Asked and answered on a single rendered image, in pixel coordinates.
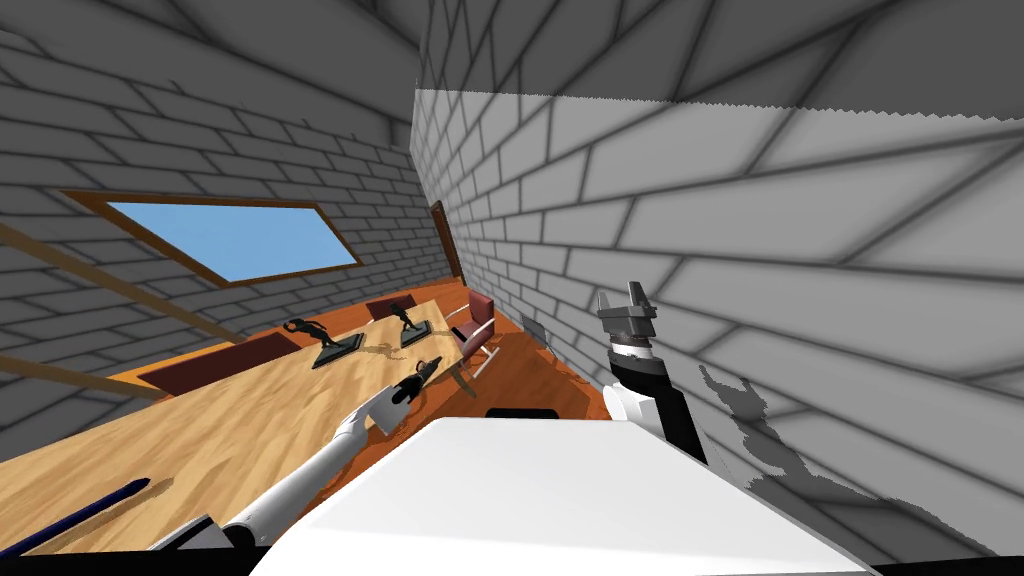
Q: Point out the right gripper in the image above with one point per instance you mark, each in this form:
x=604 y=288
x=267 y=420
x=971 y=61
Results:
x=630 y=326

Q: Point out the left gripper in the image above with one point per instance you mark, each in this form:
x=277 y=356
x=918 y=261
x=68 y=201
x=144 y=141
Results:
x=424 y=374

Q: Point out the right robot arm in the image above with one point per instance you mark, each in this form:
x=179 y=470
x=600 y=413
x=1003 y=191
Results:
x=652 y=400

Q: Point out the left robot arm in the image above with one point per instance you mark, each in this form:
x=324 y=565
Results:
x=296 y=488

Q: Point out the black figurine on base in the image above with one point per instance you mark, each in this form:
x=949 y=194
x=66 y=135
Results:
x=324 y=340
x=410 y=324

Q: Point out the dark red chair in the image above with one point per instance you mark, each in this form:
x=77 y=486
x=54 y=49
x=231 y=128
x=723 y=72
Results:
x=390 y=306
x=220 y=362

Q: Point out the brown door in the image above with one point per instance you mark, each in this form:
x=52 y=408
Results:
x=448 y=240

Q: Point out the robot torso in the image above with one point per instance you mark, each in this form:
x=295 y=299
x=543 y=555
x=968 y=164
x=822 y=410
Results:
x=544 y=504

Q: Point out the long wooden table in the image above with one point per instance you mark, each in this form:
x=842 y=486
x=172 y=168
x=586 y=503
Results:
x=232 y=432

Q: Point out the dark blue stick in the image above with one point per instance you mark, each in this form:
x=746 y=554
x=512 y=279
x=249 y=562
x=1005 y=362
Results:
x=72 y=516

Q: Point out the red chair with metal frame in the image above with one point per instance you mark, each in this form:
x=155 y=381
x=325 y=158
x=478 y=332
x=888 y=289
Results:
x=478 y=328

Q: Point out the window with brown frame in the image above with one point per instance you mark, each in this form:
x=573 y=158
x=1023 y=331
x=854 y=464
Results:
x=232 y=236

